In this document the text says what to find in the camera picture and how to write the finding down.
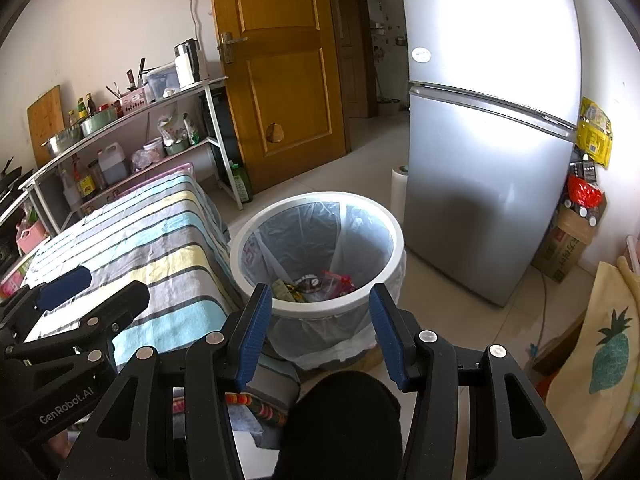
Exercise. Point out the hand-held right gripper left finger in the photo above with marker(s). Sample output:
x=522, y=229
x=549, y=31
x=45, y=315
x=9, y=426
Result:
x=255, y=340

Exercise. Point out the white electric kettle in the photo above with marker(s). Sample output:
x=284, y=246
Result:
x=195, y=55

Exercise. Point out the metal basin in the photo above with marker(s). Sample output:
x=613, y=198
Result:
x=62, y=141

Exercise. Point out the pink utensil holder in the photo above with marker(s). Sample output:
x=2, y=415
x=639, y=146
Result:
x=134, y=100

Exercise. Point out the red capped sauce bottle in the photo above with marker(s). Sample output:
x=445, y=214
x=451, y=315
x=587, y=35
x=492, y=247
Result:
x=85, y=180

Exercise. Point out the wooden cutting board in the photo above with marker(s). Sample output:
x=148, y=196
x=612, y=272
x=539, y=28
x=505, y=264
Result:
x=45, y=120

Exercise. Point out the silver refrigerator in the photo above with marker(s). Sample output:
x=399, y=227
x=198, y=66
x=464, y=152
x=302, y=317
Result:
x=475, y=160

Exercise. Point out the black wok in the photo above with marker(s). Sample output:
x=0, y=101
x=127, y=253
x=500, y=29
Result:
x=7, y=175

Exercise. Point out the dark sauce bottle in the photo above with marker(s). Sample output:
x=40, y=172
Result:
x=90, y=105

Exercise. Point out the metal shelf rack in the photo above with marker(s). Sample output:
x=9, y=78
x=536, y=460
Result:
x=50, y=195

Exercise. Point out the pink storage bin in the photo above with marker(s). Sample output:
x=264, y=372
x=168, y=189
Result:
x=170, y=168

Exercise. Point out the person's leg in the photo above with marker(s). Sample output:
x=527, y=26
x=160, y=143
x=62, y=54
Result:
x=345, y=425

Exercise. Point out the person's left hand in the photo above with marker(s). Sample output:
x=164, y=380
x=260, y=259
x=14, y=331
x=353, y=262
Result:
x=62, y=445

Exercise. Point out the grocery plastic bag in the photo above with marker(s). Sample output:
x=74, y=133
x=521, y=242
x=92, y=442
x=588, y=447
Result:
x=172, y=130

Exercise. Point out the yellow hanging bag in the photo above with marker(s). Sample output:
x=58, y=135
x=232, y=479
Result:
x=592, y=135

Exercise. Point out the white paper roll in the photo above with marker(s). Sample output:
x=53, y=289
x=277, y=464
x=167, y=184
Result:
x=399, y=195

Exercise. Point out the red patterned cloth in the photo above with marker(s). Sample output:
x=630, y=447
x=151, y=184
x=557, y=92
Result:
x=255, y=405

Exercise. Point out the clear plastic storage box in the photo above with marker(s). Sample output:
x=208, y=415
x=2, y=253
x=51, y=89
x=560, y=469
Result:
x=161, y=82

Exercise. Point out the pineapple print cloth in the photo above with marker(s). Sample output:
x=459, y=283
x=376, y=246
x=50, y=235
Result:
x=600, y=360

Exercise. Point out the green glass bottle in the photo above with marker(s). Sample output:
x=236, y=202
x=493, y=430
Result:
x=80, y=110

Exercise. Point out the green plastic bottle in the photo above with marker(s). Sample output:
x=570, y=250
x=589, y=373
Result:
x=241, y=182

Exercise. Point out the pink plastic basket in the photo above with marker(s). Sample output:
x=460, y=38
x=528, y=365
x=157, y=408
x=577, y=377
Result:
x=31, y=237

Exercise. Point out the green pot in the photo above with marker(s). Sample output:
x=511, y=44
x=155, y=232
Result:
x=100, y=122

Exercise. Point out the printed cardboard box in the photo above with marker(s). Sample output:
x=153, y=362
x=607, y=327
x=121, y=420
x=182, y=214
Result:
x=565, y=250

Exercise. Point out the white lined trash bin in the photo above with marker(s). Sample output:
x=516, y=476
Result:
x=310, y=240

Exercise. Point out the striped blanket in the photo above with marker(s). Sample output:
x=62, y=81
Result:
x=150, y=240

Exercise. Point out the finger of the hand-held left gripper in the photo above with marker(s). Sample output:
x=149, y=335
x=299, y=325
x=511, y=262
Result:
x=65, y=282
x=120, y=300

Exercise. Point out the red plastic bag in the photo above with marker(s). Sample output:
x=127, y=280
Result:
x=585, y=192

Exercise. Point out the wooden door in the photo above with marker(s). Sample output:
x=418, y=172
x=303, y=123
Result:
x=280, y=60

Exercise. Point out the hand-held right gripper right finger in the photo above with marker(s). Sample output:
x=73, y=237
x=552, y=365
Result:
x=387, y=340

